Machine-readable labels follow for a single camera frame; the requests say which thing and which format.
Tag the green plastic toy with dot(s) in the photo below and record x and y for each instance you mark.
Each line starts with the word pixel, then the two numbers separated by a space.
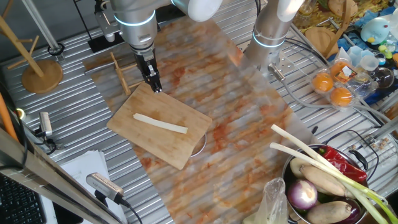
pixel 385 51

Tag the white scallion stalk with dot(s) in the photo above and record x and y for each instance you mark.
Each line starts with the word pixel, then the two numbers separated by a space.
pixel 161 124

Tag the blue cloth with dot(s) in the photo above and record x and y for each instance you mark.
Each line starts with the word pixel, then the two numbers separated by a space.
pixel 345 43

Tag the wooden mug tree stand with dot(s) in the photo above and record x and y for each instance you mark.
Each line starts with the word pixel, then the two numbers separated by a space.
pixel 320 39

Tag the glass jar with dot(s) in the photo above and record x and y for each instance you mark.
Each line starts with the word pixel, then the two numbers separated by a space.
pixel 304 9

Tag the black keyboard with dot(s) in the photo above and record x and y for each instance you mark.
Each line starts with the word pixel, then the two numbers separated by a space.
pixel 18 205

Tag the tan yam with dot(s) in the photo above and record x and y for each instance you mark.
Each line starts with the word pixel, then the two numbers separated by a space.
pixel 329 213
pixel 323 180

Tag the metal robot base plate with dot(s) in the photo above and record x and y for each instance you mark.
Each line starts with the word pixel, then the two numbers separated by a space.
pixel 284 62

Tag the white paper stack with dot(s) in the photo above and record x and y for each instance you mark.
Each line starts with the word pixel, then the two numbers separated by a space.
pixel 84 165

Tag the pale potato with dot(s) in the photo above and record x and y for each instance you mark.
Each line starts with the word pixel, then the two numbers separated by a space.
pixel 297 166

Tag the clear plastic cup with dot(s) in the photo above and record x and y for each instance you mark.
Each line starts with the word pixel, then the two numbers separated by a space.
pixel 369 63

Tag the orange pole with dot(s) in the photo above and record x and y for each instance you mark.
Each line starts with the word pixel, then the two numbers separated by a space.
pixel 6 118

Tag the round wooden disc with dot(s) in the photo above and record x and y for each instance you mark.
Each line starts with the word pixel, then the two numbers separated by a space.
pixel 42 77

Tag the wooden peg rack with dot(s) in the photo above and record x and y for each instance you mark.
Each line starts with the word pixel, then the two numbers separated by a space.
pixel 122 82

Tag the red pepper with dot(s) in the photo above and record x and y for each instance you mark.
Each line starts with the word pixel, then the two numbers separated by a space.
pixel 345 166

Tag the silver stand pole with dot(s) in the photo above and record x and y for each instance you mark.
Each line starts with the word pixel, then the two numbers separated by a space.
pixel 40 28

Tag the black stand with rod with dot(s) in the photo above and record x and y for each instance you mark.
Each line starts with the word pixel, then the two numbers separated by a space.
pixel 99 43

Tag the wooden cutting board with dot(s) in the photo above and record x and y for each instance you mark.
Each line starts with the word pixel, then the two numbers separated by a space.
pixel 161 146

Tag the purple onion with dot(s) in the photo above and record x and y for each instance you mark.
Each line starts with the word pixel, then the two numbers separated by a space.
pixel 301 194

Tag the orange marble pattern mat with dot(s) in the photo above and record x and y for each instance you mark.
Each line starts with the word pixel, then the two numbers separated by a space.
pixel 236 161

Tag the aluminium profile bar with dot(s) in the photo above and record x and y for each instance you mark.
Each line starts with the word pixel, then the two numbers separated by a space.
pixel 387 127

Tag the round glass bowl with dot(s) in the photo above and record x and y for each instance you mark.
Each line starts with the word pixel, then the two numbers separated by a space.
pixel 384 77

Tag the clear plastic container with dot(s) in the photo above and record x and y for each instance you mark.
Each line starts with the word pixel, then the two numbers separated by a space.
pixel 357 54

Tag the clear plastic bag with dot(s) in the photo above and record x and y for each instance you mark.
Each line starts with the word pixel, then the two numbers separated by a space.
pixel 273 202

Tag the blue plush toy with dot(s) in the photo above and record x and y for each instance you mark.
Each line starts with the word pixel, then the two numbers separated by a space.
pixel 374 31

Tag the clear plastic fruit carton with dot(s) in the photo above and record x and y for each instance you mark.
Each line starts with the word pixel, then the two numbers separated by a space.
pixel 357 85

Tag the silver depth camera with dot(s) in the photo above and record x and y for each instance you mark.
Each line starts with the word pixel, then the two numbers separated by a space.
pixel 104 186
pixel 45 123

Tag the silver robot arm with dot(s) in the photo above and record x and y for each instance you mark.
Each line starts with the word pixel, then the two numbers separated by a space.
pixel 136 28

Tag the orange fruit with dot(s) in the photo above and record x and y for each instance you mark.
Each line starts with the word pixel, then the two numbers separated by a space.
pixel 341 97
pixel 337 69
pixel 322 82

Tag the long green scallion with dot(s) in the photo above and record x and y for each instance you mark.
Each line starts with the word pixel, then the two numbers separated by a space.
pixel 295 141
pixel 295 153

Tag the purple eggplant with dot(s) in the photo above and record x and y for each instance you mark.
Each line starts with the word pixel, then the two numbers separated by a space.
pixel 354 214

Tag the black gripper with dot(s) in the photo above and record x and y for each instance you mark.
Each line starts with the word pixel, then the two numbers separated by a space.
pixel 144 63

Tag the aluminium frame beam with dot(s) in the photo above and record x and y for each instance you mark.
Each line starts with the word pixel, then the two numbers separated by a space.
pixel 46 183

